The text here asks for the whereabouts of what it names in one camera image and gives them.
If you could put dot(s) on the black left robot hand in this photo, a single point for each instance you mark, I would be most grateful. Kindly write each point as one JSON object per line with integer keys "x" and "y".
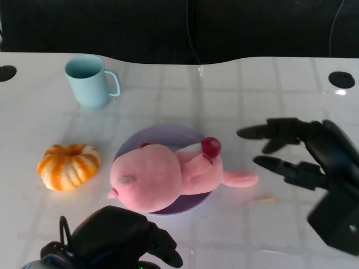
{"x": 112, "y": 235}

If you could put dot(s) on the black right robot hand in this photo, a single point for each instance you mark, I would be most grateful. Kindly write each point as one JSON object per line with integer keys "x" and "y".
{"x": 333, "y": 157}

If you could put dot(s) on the pink plush doll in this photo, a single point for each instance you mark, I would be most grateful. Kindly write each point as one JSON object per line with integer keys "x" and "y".
{"x": 151, "y": 179}

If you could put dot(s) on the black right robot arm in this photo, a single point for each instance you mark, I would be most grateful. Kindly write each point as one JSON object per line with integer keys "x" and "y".
{"x": 336, "y": 221}

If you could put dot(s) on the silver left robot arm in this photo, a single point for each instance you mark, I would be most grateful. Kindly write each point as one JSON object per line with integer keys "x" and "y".
{"x": 42, "y": 260}

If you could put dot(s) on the purple plastic plate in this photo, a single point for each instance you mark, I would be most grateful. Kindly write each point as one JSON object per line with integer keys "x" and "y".
{"x": 165, "y": 134}

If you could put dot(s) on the orange and white pumpkin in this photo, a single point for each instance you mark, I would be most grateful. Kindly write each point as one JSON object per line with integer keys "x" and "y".
{"x": 67, "y": 168}

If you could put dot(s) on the light blue mug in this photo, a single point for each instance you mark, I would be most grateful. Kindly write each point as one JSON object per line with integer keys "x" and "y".
{"x": 88, "y": 89}

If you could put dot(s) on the black backdrop cloth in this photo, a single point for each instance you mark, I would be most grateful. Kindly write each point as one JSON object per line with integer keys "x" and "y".
{"x": 112, "y": 25}

